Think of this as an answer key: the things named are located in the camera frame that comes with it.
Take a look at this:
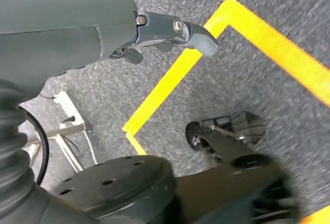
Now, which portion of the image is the white power strip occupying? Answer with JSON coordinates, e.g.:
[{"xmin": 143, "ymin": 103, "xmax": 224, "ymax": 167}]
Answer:
[{"xmin": 54, "ymin": 91, "xmax": 92, "ymax": 133}]

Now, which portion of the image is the yellow floor tape marking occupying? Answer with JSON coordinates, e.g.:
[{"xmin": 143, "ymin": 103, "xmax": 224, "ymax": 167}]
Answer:
[{"xmin": 122, "ymin": 0, "xmax": 330, "ymax": 156}]

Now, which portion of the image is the white metal stand frame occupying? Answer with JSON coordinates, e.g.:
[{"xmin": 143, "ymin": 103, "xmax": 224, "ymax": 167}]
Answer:
[{"xmin": 24, "ymin": 123, "xmax": 99, "ymax": 174}]

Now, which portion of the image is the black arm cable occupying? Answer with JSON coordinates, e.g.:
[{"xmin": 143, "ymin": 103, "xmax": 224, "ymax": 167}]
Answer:
[{"xmin": 18, "ymin": 106, "xmax": 50, "ymax": 186}]

